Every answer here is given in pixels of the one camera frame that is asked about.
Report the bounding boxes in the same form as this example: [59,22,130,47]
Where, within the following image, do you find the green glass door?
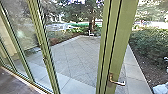
[107,0,168,94]

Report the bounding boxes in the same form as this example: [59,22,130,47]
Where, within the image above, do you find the silver door handle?
[107,72,127,88]

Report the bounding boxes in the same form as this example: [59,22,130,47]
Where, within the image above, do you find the white garden chair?
[87,29,96,38]

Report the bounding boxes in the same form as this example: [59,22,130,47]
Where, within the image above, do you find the tree trunk outdoors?
[87,8,97,33]

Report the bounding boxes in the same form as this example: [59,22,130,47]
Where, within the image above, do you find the white outdoor railing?
[45,21,69,33]

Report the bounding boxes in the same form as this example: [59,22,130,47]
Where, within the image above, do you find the dark green shrub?
[128,27,168,69]

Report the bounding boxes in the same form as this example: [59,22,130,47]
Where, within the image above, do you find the small frame latch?
[41,56,48,65]

